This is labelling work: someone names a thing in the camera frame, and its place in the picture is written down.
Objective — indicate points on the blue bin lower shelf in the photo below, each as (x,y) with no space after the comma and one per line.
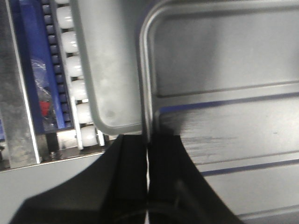
(41,61)

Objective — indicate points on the white roller track left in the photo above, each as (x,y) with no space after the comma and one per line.
(86,133)

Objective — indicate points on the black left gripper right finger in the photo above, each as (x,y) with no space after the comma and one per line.
(178,192)

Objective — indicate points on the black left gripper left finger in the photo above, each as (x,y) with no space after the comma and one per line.
(107,192)

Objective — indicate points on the left steel divider rail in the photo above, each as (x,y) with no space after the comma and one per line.
(15,112)

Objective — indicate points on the large grey metal tray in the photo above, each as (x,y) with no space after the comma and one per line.
(107,32)

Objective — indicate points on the small silver ribbed tray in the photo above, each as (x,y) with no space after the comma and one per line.
(228,70)

